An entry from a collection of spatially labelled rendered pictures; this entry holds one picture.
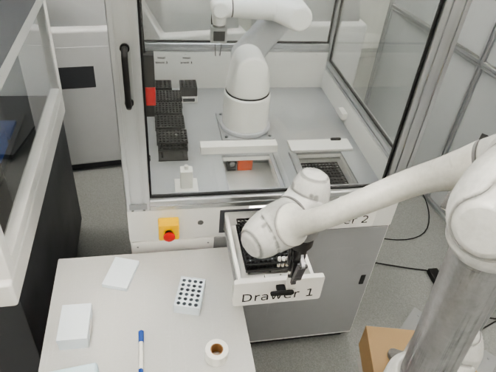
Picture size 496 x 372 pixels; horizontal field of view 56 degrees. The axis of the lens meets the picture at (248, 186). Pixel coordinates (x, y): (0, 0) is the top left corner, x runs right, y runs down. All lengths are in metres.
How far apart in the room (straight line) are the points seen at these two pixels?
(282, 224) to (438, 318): 0.38
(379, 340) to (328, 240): 0.55
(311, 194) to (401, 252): 1.95
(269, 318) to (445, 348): 1.35
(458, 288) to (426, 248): 2.31
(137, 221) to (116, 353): 0.45
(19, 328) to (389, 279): 1.95
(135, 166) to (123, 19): 0.47
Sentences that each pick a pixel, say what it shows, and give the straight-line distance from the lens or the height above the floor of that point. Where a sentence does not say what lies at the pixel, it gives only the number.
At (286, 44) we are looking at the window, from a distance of 1.42.
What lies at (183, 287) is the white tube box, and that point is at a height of 0.80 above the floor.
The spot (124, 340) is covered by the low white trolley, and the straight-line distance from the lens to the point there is 1.56.
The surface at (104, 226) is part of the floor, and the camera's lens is 3.02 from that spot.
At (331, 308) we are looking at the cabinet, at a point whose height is 0.28.
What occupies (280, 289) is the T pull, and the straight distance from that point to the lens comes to 1.49.
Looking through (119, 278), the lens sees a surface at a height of 0.78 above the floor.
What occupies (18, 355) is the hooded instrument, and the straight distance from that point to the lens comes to 2.01.
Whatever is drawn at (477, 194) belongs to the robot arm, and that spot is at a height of 1.67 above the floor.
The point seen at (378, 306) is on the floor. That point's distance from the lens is 2.75.
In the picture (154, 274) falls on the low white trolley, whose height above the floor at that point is 0.76.
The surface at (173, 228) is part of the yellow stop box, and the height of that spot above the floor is 0.90.
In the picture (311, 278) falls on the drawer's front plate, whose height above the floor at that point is 0.92.
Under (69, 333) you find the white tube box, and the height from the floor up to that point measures 0.81.
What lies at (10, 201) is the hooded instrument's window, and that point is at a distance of 1.67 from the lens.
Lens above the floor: 2.05
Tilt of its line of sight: 38 degrees down
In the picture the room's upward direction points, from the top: 6 degrees clockwise
